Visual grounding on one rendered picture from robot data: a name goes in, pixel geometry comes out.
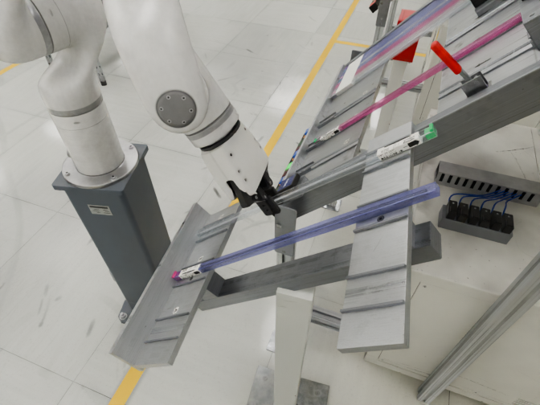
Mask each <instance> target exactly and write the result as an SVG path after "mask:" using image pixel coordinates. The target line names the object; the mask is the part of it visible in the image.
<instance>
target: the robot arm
mask: <svg viewBox="0 0 540 405"><path fill-rule="evenodd" d="M107 22H108V27H109V30H110V32H111V35H112V38H113V41H114V43H115V45H116V48H117V50H118V53H119V55H120V57H121V60H122V62H123V64H124V66H125V69H126V71H127V72H128V74H129V77H130V79H131V81H132V83H133V86H134V87H135V89H136V91H137V94H138V95H139V97H140V99H141V102H142V104H143V105H144V106H145V109H146V110H147V112H148V114H149V115H150V116H151V117H152V118H153V120H154V121H155V122H156V123H157V124H158V125H159V126H161V127H162V128H163V129H165V130H167V131H169V132H171V133H184V134H185V135H186V137H187V138H188V139H189V140H190V142H191V143H192V144H193V146H194V147H195V148H200V149H201V150H202V152H201V156H202V159H203V160H204V162H205V164H206V166H207V168H208V170H209V171H210V172H211V174H212V176H213V177H214V179H215V181H216V182H217V183H218V184H219V186H220V187H221V189H222V190H223V191H224V193H225V194H226V195H227V197H228V198H229V199H230V200H232V201H233V200H236V199H238V200H239V203H240V205H241V207H242V208H247V207H250V206H251V205H252V204H253V203H256V204H257V205H258V207H259V208H260V209H261V210H262V211H263V213H264V214H265V215H267V216H269V215H275V214H279V213H280V208H279V207H278V205H281V204H283V203H284V202H282V203H280V204H276V203H275V201H274V200H273V198H272V197H273V196H275V195H277V194H279V193H278V192H277V190H276V189H275V187H274V186H272V185H273V181H272V180H271V178H270V177H269V174H268V156H267V154H266V153H265V151H264V149H263V148H262V146H261V145H260V143H259V142H258V141H257V140H256V138H255V137H254V136H253V135H252V133H251V132H250V131H249V130H248V128H247V127H246V126H245V125H244V124H243V123H242V122H241V121H240V120H239V114H238V113H237V112H236V109H235V108H234V107H233V105H232V104H231V102H230V101H229V100H228V98H227V97H226V95H225V94H224V93H223V91H222V89H221V88H220V86H219V85H218V84H217V82H216V81H215V79H214V78H213V76H212V75H211V73H210V72H209V71H208V69H207V68H206V66H205V65H204V63H203V62H202V60H201V59H200V58H199V57H198V55H197V53H196V52H195V50H194V48H193V47H192V45H191V42H190V37H189V35H188V31H187V29H186V24H185V20H184V17H183V14H182V8H181V5H180V1H179V0H102V1H101V0H0V61H2V62H5V63H17V64H19V63H27V62H31V61H33V60H36V59H40V58H42V57H44V56H47V55H50V54H53V53H55V52H58V53H57V54H56V56H55V58H54V59H53V61H52V62H51V64H50V65H49V67H48V68H47V69H46V71H45V72H44V73H43V74H42V76H41V77H40V79H39V82H38V90H39V94H40V96H41V98H42V100H43V103H44V104H45V106H46V108H47V111H48V112H49V114H50V116H51V119H52V120H53V122H54V124H55V127H56V128H57V130H58V132H59V135H60V136H61V138H62V140H63V143H64V144H65V146H66V148H67V158H66V159H65V161H64V162H63V166H62V173H63V176H64V178H65V179H66V181H67V182H68V183H70V184H71V185H73V186H76V187H79V188H83V189H99V188H103V187H107V186H111V185H114V184H116V183H118V182H120V181H122V180H123V179H125V178H127V177H128V176H129V175H130V174H131V173H132V172H133V171H134V170H135V169H136V167H137V164H138V162H139V155H138V152H137V149H136V148H135V146H134V145H132V144H131V143H129V142H127V141H124V140H121V139H118V137H117V133H116V130H115V129H114V126H113V122H112V120H111V117H110V115H109V112H108V109H107V106H106V103H105V102H104V97H103V96H102V93H101V90H100V86H99V84H98V81H97V78H96V65H97V61H98V59H99V56H100V52H101V48H102V46H103V43H104V37H105V33H106V27H107ZM255 192H256V193H257V194H255Z"/></svg>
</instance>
